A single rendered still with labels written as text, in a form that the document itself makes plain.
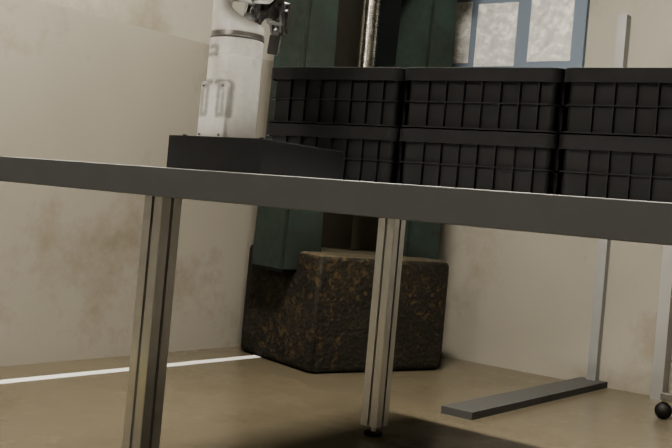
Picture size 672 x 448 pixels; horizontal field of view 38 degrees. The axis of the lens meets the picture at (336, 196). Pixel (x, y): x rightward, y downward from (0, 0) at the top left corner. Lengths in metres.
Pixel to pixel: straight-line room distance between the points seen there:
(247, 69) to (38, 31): 2.10
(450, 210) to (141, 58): 3.01
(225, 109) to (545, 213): 0.76
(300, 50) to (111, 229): 1.04
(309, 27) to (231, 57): 2.39
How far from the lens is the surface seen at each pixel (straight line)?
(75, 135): 3.79
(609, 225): 0.99
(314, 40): 4.05
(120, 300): 3.99
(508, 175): 1.70
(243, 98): 1.66
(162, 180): 1.36
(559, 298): 4.50
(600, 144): 1.64
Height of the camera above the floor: 0.67
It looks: 1 degrees up
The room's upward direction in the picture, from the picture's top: 5 degrees clockwise
